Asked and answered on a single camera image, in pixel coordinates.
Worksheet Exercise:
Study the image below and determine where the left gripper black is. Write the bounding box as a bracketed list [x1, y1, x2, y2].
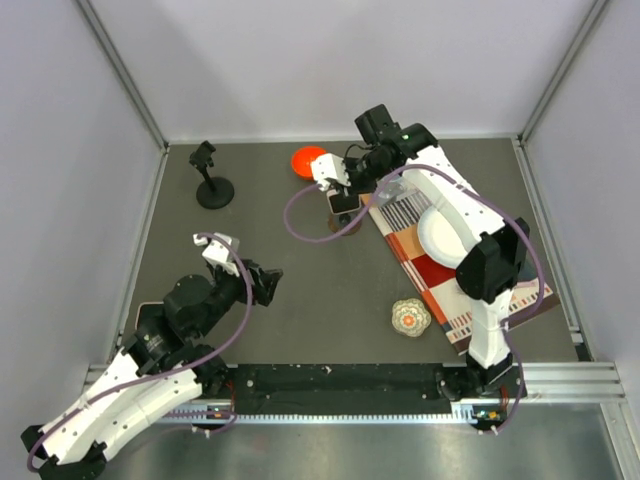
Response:
[193, 258, 282, 339]

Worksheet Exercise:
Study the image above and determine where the phone with pink case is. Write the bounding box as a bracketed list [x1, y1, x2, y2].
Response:
[327, 193, 362, 215]

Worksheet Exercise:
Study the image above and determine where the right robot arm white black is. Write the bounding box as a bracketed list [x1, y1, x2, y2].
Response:
[344, 104, 529, 396]

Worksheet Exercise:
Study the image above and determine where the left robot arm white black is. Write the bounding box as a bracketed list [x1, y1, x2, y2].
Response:
[21, 260, 283, 479]

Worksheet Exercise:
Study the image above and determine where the grey phone stand copper base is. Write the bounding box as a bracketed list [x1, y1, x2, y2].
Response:
[328, 213, 362, 236]

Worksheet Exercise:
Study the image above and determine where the black round-base phone stand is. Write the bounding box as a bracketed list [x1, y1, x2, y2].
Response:
[189, 141, 235, 210]

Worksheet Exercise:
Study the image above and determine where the patterned orange placemat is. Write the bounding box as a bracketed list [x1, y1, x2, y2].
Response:
[368, 176, 539, 355]

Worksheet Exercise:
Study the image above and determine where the orange plastic bowl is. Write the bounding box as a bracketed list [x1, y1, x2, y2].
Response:
[291, 145, 327, 180]

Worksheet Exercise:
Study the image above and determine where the white paper plate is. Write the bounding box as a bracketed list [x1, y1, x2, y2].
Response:
[417, 206, 467, 270]

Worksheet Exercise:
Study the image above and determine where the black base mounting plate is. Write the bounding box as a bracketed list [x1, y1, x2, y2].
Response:
[203, 363, 480, 414]

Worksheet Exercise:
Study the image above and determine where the floral patterned small dish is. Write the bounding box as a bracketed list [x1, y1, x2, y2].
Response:
[391, 298, 432, 338]

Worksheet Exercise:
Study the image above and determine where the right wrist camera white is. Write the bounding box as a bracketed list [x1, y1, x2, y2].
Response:
[310, 153, 351, 192]

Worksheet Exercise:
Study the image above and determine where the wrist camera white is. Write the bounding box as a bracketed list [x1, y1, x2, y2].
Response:
[193, 232, 240, 277]
[310, 153, 351, 192]

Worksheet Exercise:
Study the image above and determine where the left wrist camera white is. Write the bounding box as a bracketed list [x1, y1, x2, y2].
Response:
[193, 232, 240, 277]

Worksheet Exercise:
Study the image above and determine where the grey slotted cable duct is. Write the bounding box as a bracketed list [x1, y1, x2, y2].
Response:
[160, 404, 504, 426]

